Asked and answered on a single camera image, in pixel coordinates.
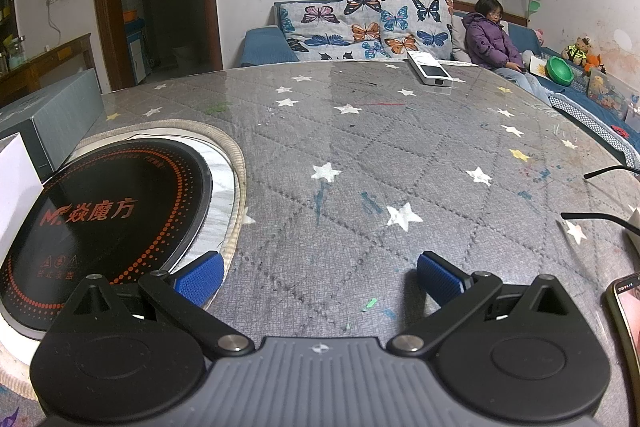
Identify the butterfly print blanket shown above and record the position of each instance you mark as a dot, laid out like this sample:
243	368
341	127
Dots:
340	27

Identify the orange plush toy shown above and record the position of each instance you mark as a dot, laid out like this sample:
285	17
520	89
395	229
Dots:
595	62

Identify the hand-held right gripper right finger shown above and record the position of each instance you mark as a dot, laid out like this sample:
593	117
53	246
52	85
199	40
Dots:
440	277

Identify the black round induction cooker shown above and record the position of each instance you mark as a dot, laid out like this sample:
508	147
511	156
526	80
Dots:
110	217

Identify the white flat device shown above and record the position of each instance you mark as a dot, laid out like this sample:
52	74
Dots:
430	71

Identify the wooden side desk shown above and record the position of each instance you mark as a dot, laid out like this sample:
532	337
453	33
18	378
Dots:
65	57

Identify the blue sofa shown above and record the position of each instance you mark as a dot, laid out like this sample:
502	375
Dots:
260	44

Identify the grey star-patterned desktop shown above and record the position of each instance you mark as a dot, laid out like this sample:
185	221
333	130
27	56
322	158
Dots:
350	132

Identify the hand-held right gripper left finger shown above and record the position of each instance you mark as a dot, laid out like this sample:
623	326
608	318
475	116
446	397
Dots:
200	279

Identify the stuffed bear toy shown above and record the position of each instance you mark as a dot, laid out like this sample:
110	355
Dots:
579	49

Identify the smartphone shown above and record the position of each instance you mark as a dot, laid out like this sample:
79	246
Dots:
627	332

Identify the dark wooden shelf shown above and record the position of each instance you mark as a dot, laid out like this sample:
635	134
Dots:
5	7

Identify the open picture book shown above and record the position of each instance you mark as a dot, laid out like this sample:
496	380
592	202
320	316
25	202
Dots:
539	66

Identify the bear print toy box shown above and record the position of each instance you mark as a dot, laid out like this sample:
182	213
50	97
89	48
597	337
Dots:
607	92

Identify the green plastic bowl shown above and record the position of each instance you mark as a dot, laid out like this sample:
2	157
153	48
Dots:
559	69

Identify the grey box lid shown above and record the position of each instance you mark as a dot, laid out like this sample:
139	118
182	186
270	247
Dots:
55	117

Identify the white cardboard box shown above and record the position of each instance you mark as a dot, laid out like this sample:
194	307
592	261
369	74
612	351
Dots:
15	197

